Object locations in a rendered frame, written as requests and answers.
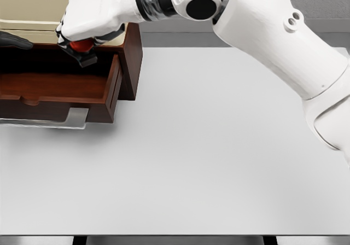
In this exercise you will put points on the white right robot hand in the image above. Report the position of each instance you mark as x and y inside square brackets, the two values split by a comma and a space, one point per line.
[87, 15]

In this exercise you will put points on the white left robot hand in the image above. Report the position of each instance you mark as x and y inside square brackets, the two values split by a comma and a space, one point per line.
[12, 40]

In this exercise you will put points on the red and black switch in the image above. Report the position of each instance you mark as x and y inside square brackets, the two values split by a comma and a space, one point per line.
[82, 51]

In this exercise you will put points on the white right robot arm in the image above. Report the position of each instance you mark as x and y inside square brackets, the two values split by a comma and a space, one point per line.
[262, 31]

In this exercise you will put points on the brown cabinet with beige top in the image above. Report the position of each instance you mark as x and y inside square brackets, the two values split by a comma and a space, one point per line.
[132, 61]

